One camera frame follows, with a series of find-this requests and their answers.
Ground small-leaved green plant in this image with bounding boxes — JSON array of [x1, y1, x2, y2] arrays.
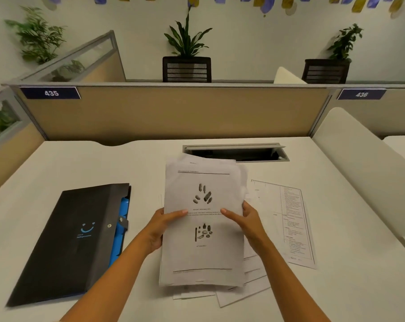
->
[[327, 23, 364, 63]]

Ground stack of printed papers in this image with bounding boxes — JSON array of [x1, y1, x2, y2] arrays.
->
[[159, 156, 249, 288]]

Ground person's right hand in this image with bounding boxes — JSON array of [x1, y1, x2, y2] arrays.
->
[[220, 201, 269, 254]]

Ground loose white paper sheets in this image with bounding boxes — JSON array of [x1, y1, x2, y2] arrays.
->
[[172, 246, 272, 308]]

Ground row of blue yellow decals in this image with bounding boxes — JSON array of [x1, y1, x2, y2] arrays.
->
[[45, 0, 405, 18]]

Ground black slatted planter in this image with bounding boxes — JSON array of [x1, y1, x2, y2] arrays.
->
[[162, 56, 212, 83], [302, 59, 351, 84]]

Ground beige desk partition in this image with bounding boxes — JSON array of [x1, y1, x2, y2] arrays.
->
[[328, 85, 405, 138], [2, 83, 338, 146]]

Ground blue plastic file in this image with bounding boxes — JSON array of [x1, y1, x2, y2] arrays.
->
[[108, 196, 131, 269]]

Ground person's right forearm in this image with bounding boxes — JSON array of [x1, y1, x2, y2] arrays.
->
[[252, 239, 332, 322]]

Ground beige partition with glass panel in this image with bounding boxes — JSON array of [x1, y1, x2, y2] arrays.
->
[[0, 86, 49, 200], [19, 30, 127, 83]]

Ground person's left hand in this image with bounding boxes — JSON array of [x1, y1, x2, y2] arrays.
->
[[141, 208, 189, 255]]

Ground blue number label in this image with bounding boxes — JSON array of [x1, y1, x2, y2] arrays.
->
[[337, 89, 387, 100], [20, 87, 81, 100]]

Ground bushy green fern plant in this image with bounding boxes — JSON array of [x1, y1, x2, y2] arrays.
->
[[4, 6, 67, 66]]

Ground paper sheet with printed table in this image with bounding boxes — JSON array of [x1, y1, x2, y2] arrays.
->
[[244, 180, 317, 270]]

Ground black document folder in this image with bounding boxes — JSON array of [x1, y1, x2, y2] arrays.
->
[[6, 183, 132, 307]]

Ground person's left forearm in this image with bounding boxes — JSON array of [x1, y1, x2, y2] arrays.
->
[[60, 235, 156, 322]]

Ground long-leaved green plant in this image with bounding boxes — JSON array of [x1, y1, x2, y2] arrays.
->
[[163, 2, 213, 59]]

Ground grey desk cable box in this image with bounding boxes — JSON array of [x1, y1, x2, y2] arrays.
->
[[182, 143, 290, 163]]

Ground large white desk divider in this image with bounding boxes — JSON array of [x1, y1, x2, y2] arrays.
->
[[311, 107, 405, 237]]

